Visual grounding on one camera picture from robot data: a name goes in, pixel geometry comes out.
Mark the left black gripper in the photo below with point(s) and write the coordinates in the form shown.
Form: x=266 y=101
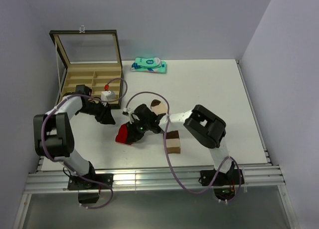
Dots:
x=105 y=116

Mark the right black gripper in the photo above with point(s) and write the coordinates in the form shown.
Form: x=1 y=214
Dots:
x=133 y=135

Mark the red sock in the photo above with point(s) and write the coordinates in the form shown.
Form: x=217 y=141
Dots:
x=122 y=136

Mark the beige brown striped sock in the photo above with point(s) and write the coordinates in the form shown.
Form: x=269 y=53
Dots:
x=172 y=138

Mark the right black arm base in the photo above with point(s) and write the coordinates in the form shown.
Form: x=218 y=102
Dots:
x=224 y=185

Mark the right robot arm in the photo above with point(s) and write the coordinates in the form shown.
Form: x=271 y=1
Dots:
x=206 y=127

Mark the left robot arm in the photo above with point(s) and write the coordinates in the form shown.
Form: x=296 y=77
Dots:
x=53 y=137

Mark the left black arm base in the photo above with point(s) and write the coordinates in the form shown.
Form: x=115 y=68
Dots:
x=88 y=192

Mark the teal patterned folded socks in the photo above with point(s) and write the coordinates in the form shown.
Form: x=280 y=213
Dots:
x=152 y=65

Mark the black compartment organizer box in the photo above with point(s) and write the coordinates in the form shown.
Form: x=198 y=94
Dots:
x=92 y=58

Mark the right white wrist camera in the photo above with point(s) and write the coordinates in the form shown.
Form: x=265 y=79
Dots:
x=127 y=111

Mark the aluminium front rail frame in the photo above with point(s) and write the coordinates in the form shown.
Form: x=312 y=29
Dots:
x=148 y=195

